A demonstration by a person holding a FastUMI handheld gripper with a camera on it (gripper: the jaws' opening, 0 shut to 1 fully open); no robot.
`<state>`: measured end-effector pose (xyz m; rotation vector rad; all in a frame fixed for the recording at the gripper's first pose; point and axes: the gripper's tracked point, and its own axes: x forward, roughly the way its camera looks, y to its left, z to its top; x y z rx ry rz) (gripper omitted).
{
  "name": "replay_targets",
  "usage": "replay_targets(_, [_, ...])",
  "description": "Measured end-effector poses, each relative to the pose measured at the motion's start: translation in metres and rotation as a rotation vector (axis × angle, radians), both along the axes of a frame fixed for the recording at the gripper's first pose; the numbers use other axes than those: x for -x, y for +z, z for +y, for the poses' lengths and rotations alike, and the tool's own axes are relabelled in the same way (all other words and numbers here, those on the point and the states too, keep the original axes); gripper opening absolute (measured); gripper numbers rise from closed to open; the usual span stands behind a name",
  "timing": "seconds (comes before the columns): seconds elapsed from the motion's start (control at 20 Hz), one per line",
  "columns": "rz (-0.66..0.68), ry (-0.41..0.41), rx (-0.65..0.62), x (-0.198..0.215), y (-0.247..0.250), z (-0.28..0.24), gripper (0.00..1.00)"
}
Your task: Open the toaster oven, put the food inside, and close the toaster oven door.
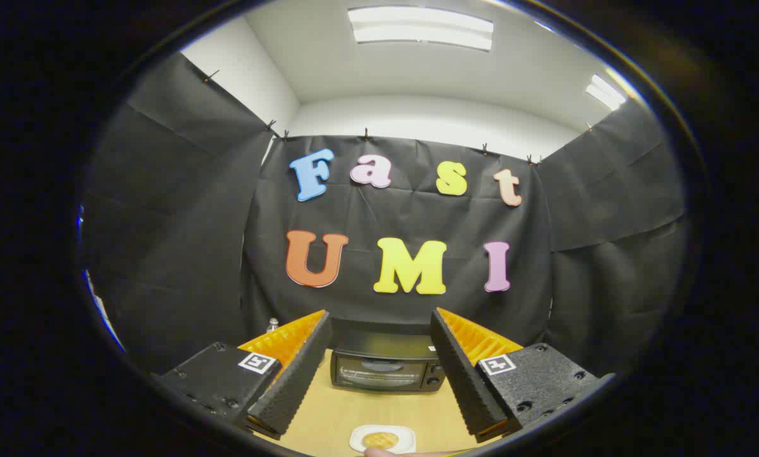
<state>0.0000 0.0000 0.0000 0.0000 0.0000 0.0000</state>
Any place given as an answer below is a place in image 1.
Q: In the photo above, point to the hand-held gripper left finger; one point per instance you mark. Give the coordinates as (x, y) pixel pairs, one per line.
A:
(297, 381)

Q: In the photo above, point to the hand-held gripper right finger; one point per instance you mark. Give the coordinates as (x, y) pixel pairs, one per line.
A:
(465, 381)

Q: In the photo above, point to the white square plate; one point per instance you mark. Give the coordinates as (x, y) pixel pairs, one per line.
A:
(406, 435)

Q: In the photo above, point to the black toaster oven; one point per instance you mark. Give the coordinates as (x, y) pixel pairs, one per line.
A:
(386, 355)

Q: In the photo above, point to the golden bread bun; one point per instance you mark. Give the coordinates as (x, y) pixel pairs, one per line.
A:
(380, 439)

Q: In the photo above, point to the green label drink bottle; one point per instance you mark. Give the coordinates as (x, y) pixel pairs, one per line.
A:
(271, 325)

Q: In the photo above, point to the row of black cloth clips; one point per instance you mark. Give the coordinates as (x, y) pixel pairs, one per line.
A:
(366, 134)

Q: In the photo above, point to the small ceiling light panel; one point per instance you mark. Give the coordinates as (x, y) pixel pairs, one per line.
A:
(605, 93)

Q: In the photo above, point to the large ceiling light panel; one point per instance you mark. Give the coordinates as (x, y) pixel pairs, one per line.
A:
(417, 28)

